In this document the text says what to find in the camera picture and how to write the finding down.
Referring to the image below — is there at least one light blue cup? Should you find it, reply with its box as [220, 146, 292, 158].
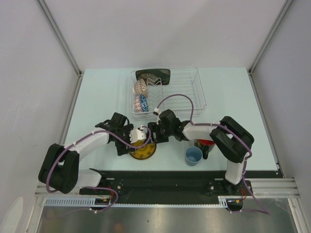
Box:
[185, 147, 203, 166]

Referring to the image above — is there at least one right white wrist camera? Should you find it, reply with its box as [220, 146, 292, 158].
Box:
[153, 108, 162, 124]

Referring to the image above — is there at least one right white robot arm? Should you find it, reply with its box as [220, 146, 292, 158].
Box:
[148, 109, 255, 195]

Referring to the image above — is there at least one yellow round plate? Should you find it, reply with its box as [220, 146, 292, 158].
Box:
[129, 142, 156, 160]

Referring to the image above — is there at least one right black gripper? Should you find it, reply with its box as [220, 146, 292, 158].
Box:
[144, 122, 173, 145]

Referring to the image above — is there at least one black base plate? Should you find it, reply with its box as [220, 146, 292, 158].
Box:
[80, 169, 252, 204]

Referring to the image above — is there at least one black floral square plate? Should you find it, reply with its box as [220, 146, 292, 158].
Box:
[135, 68, 171, 85]

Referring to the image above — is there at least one red-white patterned bowl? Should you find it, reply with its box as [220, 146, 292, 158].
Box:
[133, 79, 148, 98]

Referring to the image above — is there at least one red black mug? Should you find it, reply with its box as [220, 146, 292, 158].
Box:
[194, 139, 215, 160]

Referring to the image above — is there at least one clear wire dish rack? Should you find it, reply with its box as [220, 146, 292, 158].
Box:
[129, 67, 207, 119]

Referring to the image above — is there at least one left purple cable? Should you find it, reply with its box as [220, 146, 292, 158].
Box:
[45, 125, 153, 216]

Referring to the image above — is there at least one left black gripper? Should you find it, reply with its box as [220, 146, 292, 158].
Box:
[113, 124, 138, 155]

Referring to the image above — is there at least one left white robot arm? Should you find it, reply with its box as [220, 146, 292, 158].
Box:
[38, 113, 145, 194]

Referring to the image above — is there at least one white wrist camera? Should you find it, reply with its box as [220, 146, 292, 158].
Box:
[129, 129, 147, 144]
[153, 108, 162, 124]

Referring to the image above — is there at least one blue patterned bowl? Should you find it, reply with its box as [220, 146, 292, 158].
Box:
[134, 95, 149, 113]

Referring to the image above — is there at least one grey cable duct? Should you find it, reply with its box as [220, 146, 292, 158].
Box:
[45, 197, 242, 208]

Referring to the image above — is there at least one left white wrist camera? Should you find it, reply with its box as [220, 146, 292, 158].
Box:
[129, 129, 147, 144]

